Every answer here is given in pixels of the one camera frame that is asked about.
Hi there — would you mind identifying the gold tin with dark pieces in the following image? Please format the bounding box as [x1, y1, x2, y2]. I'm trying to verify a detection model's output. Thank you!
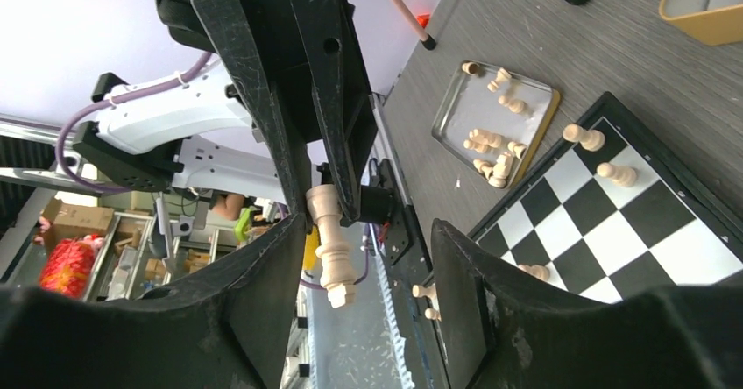
[659, 0, 742, 46]

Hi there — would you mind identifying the light wooden pawn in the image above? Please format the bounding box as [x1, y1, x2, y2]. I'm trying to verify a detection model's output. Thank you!
[597, 162, 637, 187]
[563, 124, 605, 152]

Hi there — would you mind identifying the black white chessboard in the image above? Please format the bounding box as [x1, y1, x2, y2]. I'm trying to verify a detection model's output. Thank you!
[462, 93, 742, 304]

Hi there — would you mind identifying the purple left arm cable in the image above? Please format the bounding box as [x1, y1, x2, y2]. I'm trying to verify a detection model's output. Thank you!
[54, 49, 372, 292]

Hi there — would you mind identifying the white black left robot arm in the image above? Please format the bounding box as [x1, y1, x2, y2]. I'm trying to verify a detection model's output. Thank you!
[73, 0, 377, 222]

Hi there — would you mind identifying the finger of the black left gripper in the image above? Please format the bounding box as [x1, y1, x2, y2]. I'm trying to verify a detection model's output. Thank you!
[289, 0, 360, 221]
[191, 0, 311, 218]

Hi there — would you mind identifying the light wooden chess king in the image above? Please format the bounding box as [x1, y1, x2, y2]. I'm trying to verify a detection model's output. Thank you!
[306, 184, 357, 308]

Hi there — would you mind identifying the silver tin lid tray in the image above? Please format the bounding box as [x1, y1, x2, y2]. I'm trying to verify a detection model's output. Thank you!
[431, 60, 561, 188]

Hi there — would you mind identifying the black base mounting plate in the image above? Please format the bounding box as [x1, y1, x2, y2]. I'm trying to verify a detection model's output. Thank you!
[359, 95, 448, 389]

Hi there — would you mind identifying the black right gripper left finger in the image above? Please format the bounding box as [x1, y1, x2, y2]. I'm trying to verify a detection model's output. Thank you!
[1, 215, 306, 388]

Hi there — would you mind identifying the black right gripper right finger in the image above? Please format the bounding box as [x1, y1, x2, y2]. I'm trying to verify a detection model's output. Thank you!
[430, 220, 742, 388]

